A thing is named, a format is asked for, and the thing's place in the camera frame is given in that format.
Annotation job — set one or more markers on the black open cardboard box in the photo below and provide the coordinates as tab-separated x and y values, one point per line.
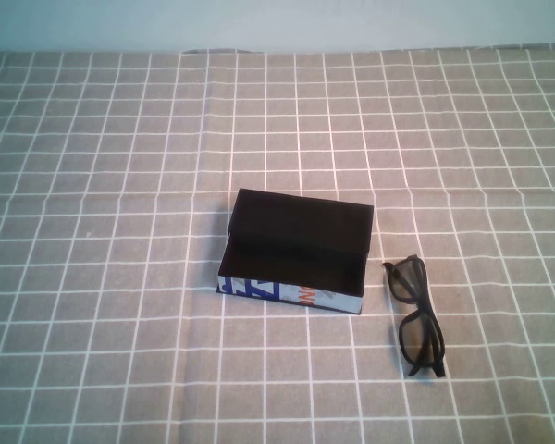
300	231

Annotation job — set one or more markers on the gray white-grid tablecloth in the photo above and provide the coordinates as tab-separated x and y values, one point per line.
120	231

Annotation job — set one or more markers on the black frame glasses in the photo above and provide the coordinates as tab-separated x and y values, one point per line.
416	287

